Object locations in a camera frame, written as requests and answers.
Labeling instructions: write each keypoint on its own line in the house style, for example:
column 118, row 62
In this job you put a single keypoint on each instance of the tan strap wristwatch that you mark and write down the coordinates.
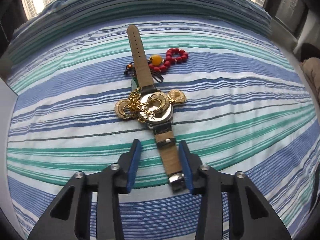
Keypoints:
column 154, row 108

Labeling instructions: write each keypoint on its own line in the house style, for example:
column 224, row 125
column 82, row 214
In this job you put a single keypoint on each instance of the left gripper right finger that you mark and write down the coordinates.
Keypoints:
column 250, row 214

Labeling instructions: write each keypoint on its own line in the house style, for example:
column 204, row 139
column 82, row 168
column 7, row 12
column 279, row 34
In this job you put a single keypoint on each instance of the striped pillow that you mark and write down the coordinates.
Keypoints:
column 63, row 17

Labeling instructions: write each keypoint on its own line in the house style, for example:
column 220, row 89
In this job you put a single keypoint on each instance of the blue green striped bedsheet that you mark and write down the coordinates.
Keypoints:
column 229, row 93

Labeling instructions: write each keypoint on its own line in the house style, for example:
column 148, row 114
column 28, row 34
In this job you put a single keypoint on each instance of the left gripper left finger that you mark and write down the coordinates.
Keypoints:
column 69, row 214

